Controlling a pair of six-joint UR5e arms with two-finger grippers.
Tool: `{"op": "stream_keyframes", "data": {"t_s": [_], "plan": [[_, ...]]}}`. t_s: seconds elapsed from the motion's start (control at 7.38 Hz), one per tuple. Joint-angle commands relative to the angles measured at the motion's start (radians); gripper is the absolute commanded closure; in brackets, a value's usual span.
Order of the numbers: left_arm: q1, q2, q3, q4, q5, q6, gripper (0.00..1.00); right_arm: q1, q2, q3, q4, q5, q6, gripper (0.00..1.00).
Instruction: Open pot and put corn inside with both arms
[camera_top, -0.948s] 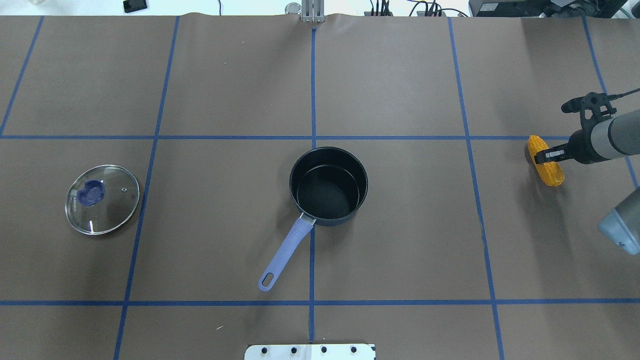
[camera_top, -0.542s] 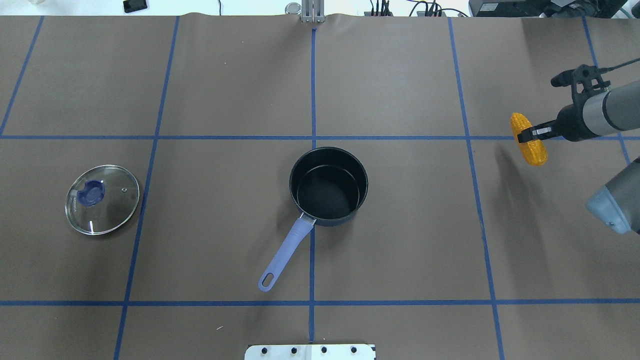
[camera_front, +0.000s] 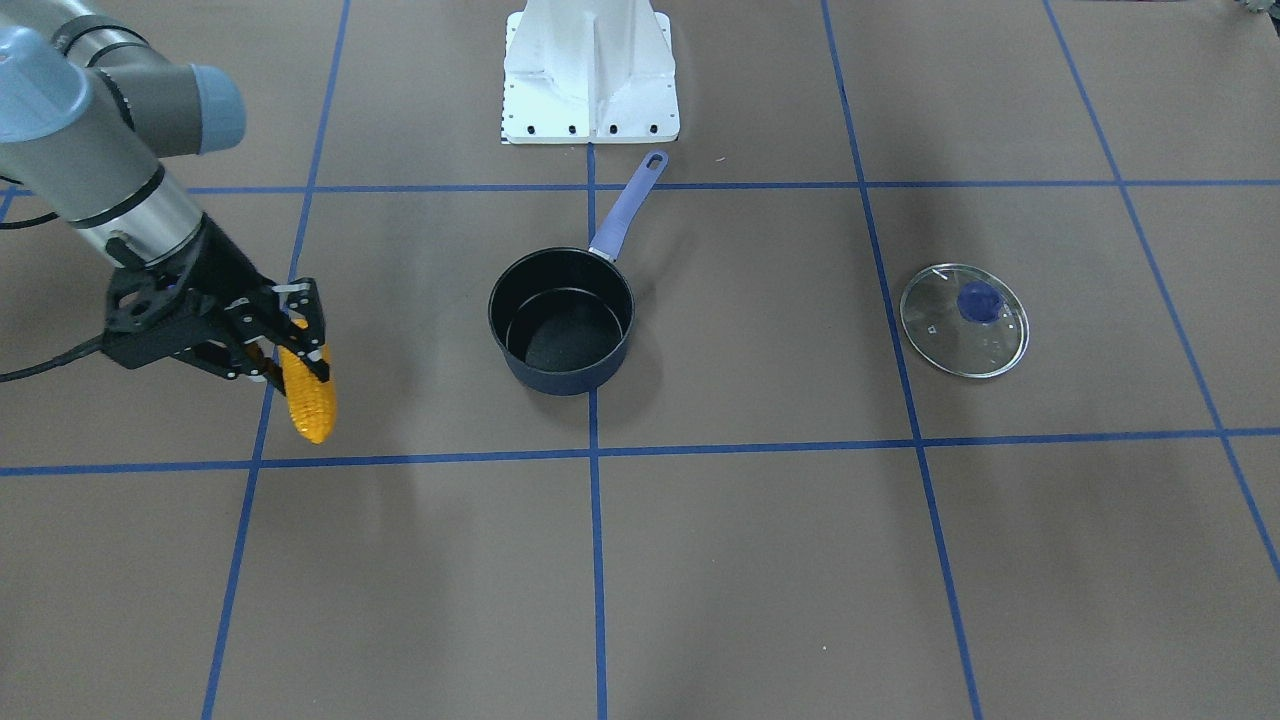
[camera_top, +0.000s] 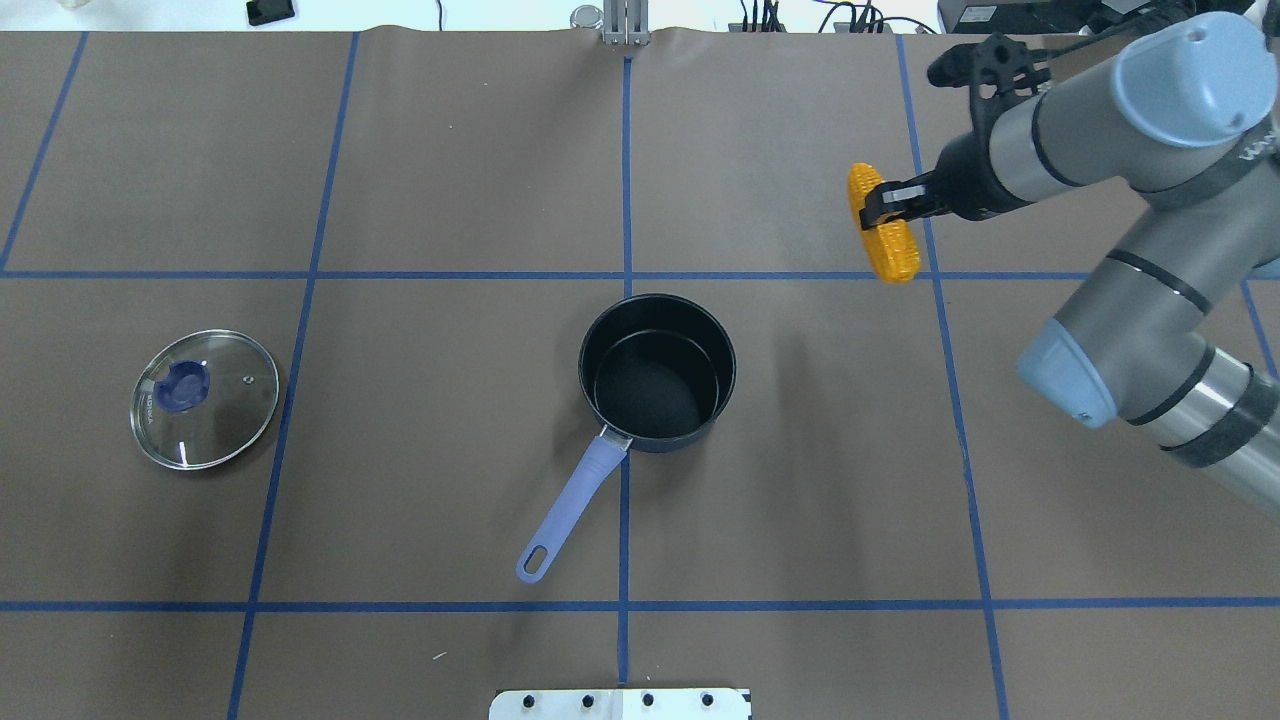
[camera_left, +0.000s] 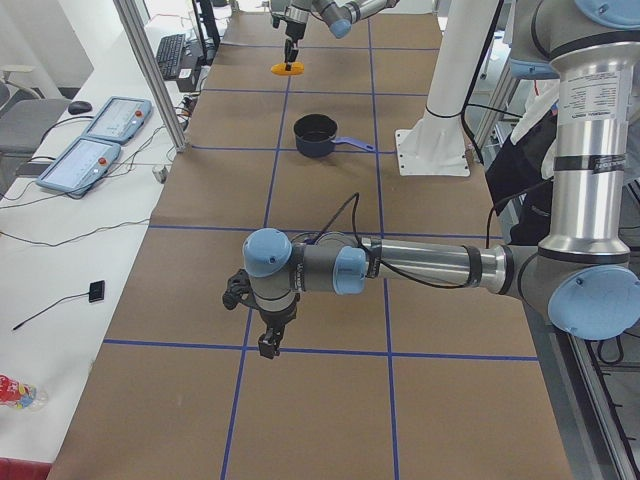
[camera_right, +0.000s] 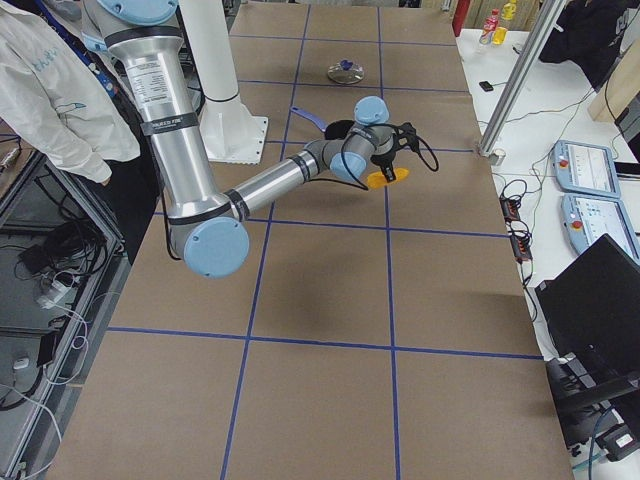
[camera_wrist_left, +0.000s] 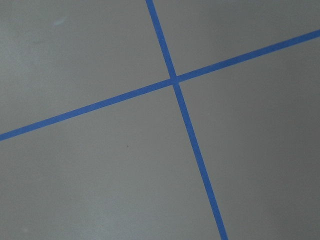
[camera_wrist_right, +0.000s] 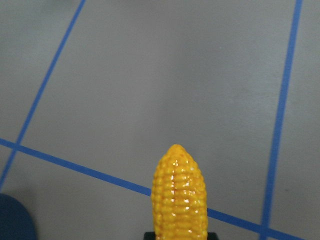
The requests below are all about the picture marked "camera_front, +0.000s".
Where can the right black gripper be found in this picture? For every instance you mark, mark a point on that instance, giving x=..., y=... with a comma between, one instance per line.
x=224, y=262

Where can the dark blue saucepan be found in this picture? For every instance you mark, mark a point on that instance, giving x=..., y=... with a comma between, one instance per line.
x=562, y=317

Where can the glass pot lid blue knob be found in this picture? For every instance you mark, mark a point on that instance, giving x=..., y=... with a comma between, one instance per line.
x=964, y=321

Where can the yellow corn cob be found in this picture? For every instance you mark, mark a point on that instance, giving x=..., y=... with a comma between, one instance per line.
x=312, y=404

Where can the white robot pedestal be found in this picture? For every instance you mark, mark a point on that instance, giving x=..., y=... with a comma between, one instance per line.
x=589, y=72

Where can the brown paper table cover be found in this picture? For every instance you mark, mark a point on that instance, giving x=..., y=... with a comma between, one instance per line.
x=776, y=509

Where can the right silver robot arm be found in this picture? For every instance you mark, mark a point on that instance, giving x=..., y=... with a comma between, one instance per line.
x=91, y=112

